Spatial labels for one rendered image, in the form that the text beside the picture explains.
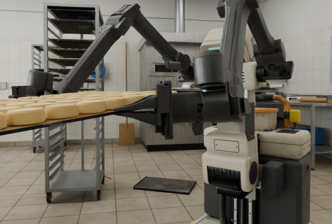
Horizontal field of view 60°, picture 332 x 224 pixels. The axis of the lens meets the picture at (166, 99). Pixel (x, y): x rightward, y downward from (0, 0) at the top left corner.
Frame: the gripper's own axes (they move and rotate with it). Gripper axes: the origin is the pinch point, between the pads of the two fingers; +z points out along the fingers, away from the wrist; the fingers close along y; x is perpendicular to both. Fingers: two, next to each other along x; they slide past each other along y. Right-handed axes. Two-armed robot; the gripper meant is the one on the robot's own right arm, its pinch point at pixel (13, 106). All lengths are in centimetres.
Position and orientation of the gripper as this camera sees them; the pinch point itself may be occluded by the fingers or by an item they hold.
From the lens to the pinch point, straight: 82.9
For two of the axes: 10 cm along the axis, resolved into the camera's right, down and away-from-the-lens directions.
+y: -0.3, -10.0, -0.6
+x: 9.9, -0.4, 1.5
